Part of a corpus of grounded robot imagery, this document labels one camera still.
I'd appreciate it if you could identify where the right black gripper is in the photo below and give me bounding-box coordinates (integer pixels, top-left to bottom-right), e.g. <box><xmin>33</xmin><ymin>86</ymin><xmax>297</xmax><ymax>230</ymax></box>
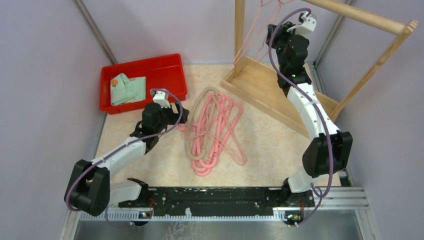
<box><xmin>264</xmin><ymin>21</ymin><xmax>302</xmax><ymax>71</ymax></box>

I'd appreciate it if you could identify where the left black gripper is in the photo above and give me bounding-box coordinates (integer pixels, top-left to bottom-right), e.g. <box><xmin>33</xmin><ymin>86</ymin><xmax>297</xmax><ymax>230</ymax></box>
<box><xmin>155</xmin><ymin>100</ymin><xmax>189</xmax><ymax>134</ymax></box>

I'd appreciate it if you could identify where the beige thick hanger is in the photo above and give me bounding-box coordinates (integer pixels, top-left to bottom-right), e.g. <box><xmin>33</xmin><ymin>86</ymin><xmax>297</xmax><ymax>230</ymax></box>
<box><xmin>183</xmin><ymin>87</ymin><xmax>233</xmax><ymax>168</ymax></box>

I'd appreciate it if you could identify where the thin pink wire hanger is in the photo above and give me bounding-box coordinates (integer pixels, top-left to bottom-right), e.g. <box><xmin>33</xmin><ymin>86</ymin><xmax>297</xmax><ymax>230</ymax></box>
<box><xmin>185</xmin><ymin>99</ymin><xmax>248</xmax><ymax>167</ymax></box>
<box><xmin>190</xmin><ymin>105</ymin><xmax>246</xmax><ymax>157</ymax></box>
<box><xmin>232</xmin><ymin>0</ymin><xmax>292</xmax><ymax>66</ymax></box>

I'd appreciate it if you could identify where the thick pink hanger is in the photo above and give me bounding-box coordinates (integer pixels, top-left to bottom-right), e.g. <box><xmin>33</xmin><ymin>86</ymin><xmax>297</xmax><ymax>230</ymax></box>
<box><xmin>174</xmin><ymin>91</ymin><xmax>244</xmax><ymax>177</ymax></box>
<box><xmin>187</xmin><ymin>95</ymin><xmax>237</xmax><ymax>175</ymax></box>
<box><xmin>190</xmin><ymin>96</ymin><xmax>239</xmax><ymax>173</ymax></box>

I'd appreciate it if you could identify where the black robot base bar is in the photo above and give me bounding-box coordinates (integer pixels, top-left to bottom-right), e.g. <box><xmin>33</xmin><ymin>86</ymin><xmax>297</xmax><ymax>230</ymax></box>
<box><xmin>118</xmin><ymin>179</ymin><xmax>316</xmax><ymax>225</ymax></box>

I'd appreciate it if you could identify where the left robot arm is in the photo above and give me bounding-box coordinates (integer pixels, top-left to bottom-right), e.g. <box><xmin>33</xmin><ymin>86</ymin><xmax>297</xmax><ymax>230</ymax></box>
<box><xmin>64</xmin><ymin>102</ymin><xmax>190</xmax><ymax>217</ymax></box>

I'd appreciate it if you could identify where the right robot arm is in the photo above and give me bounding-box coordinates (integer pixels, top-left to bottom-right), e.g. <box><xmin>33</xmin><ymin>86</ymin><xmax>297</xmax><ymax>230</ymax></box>
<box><xmin>265</xmin><ymin>21</ymin><xmax>353</xmax><ymax>206</ymax></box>

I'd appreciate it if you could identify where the red plastic bin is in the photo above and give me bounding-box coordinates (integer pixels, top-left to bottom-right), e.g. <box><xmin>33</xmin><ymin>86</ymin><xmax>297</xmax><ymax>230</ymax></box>
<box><xmin>99</xmin><ymin>53</ymin><xmax>188</xmax><ymax>115</ymax></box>

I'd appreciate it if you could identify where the wooden hanger rack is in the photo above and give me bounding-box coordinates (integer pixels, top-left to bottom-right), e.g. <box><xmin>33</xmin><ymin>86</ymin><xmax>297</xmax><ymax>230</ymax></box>
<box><xmin>221</xmin><ymin>0</ymin><xmax>420</xmax><ymax>138</ymax></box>

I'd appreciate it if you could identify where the green folded cloth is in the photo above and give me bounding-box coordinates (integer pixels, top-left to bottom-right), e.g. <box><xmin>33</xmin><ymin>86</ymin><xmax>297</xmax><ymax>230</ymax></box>
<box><xmin>110</xmin><ymin>73</ymin><xmax>147</xmax><ymax>106</ymax></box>

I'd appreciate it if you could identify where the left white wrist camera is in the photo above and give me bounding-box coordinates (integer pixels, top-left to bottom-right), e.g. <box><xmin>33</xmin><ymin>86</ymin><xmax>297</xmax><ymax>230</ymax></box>
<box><xmin>151</xmin><ymin>88</ymin><xmax>171</xmax><ymax>109</ymax></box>

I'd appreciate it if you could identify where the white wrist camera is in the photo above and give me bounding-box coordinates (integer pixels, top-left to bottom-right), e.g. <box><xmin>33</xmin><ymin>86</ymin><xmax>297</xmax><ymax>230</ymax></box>
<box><xmin>151</xmin><ymin>88</ymin><xmax>171</xmax><ymax>109</ymax></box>
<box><xmin>287</xmin><ymin>13</ymin><xmax>317</xmax><ymax>36</ymax></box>

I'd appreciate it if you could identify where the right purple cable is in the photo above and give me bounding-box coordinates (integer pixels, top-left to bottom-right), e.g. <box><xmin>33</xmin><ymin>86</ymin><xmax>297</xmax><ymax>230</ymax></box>
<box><xmin>267</xmin><ymin>8</ymin><xmax>335</xmax><ymax>228</ymax></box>

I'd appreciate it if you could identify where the purple cable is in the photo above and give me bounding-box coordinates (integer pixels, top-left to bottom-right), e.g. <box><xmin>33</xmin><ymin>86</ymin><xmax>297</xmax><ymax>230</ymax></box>
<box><xmin>64</xmin><ymin>88</ymin><xmax>184</xmax><ymax>230</ymax></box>
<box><xmin>267</xmin><ymin>8</ymin><xmax>335</xmax><ymax>228</ymax></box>

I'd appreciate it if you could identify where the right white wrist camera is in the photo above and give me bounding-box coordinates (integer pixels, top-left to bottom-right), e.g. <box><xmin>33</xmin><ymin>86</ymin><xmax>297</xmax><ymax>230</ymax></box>
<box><xmin>287</xmin><ymin>13</ymin><xmax>317</xmax><ymax>36</ymax></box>

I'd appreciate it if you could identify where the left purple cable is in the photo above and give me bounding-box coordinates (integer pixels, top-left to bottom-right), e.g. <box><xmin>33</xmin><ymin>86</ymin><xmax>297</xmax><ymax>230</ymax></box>
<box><xmin>64</xmin><ymin>88</ymin><xmax>184</xmax><ymax>230</ymax></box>

